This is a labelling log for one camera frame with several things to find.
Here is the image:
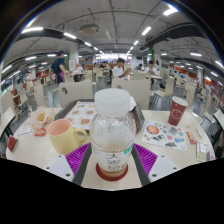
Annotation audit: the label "red cardboard box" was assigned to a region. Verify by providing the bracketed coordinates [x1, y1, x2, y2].
[6, 135, 20, 153]

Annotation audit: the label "thin red packet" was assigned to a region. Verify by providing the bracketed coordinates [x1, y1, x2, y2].
[185, 131, 198, 145]

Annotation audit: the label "dark tray with menu paper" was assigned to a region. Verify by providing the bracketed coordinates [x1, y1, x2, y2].
[54, 98, 146, 133]

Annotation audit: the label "red paper cup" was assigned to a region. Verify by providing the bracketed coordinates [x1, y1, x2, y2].
[167, 95, 190, 127]

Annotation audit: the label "flat round red coaster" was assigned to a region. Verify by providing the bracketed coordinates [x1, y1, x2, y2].
[95, 162, 130, 182]

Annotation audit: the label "colourful printed leaflet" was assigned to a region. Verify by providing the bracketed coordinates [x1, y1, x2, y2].
[140, 119, 189, 152]

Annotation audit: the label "person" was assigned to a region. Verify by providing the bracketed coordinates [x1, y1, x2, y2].
[24, 70, 35, 90]
[144, 60, 161, 77]
[48, 50, 70, 85]
[111, 57, 132, 81]

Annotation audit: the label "white printed paper card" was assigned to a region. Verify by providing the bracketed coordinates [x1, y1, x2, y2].
[16, 124, 35, 138]

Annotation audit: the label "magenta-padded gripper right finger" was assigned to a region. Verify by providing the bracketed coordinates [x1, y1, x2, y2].
[131, 142, 184, 187]

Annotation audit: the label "paper food wrapper with fries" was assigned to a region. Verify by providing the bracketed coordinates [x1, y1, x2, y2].
[27, 105, 56, 131]

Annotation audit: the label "clear printed packet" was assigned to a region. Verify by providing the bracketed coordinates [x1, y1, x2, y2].
[196, 139, 212, 163]

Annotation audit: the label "yellow mug with pink inside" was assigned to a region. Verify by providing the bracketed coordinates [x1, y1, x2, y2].
[46, 118, 89, 156]

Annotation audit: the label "group of beige chairs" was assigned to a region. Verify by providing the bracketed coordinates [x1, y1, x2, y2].
[1, 66, 224, 134]

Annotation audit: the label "clear white-capped drink bottle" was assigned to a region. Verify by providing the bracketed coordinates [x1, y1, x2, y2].
[89, 87, 136, 178]

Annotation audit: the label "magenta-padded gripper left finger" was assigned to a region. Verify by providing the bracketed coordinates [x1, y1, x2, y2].
[42, 142, 93, 187]

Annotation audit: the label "small red sauce packet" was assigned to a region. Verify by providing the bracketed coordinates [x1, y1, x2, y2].
[32, 127, 48, 138]

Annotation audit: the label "group of ceiling lights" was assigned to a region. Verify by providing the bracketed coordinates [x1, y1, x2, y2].
[1, 7, 224, 86]

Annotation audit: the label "ceiling air conditioner unit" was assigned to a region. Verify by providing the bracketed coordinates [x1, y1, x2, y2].
[79, 22, 100, 35]

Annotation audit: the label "beige chair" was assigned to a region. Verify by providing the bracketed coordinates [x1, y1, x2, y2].
[111, 77, 152, 110]
[58, 79, 95, 108]

